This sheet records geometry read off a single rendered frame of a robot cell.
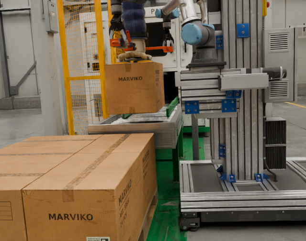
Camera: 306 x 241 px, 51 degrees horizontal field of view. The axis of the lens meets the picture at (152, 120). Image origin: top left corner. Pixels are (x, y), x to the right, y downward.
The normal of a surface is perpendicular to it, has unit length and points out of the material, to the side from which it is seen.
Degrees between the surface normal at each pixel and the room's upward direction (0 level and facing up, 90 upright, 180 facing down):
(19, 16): 90
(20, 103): 90
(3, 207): 90
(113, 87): 90
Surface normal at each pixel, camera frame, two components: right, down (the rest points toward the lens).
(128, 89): -0.15, 0.15
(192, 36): -0.54, 0.27
